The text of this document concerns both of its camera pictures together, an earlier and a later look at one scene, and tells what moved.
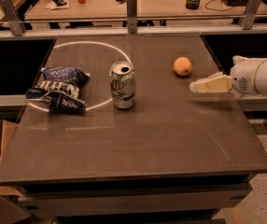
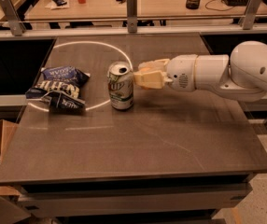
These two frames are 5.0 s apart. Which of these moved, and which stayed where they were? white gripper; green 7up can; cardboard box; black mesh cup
Moved: white gripper
Stayed: green 7up can; black mesh cup; cardboard box
